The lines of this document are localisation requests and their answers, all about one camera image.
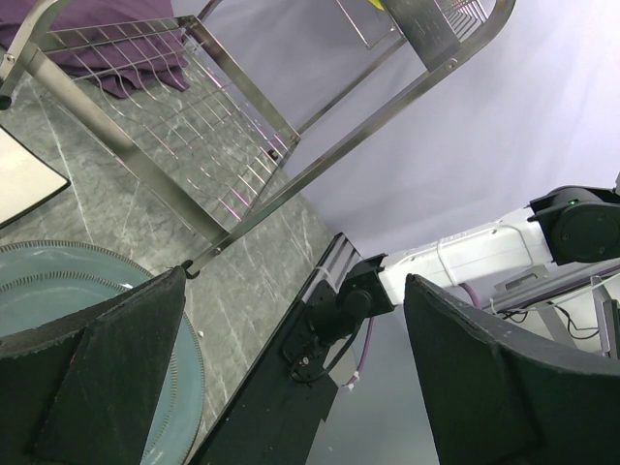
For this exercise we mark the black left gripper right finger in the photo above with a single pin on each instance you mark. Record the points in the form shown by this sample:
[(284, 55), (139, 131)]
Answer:
[(496, 393)]

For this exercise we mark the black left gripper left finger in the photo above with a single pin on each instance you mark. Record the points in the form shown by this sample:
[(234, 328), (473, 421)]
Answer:
[(83, 389)]

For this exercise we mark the teal round plate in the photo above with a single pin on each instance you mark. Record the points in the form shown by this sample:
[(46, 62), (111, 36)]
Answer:
[(44, 280)]

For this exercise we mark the white square plate black rim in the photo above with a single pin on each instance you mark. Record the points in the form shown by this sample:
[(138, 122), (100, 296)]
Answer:
[(27, 181)]

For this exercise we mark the green scalloped plate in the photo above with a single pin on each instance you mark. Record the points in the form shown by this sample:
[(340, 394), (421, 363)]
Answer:
[(377, 4)]

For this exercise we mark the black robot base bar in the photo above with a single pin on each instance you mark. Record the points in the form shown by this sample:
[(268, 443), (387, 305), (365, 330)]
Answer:
[(275, 413)]

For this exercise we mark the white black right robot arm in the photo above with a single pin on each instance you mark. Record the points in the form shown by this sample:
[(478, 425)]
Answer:
[(570, 224)]

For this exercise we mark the steel dish rack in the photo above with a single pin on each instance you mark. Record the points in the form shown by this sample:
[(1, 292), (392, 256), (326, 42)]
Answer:
[(208, 152)]

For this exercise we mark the purple cloth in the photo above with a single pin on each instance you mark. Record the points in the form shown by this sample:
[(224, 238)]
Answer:
[(114, 45)]

